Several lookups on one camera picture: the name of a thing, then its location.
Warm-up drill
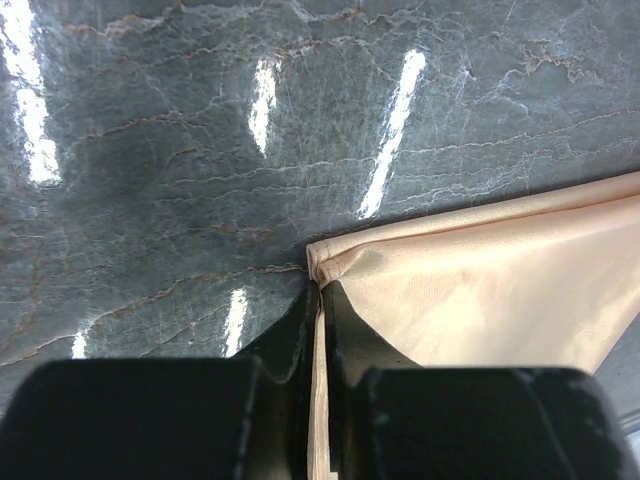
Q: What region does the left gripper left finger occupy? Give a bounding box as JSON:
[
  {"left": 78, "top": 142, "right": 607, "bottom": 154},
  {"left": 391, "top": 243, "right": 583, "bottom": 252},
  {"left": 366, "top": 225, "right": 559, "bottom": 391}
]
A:
[{"left": 234, "top": 285, "right": 319, "bottom": 479}]

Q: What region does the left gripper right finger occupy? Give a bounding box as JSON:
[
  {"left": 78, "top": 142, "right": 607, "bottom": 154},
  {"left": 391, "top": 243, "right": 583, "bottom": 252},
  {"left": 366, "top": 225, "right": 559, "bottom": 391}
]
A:
[{"left": 322, "top": 281, "right": 421, "bottom": 479}]

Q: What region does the peach cloth napkin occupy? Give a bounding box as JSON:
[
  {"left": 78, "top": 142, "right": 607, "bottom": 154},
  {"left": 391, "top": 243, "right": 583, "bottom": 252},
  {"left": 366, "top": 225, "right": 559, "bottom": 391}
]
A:
[{"left": 304, "top": 170, "right": 640, "bottom": 480}]

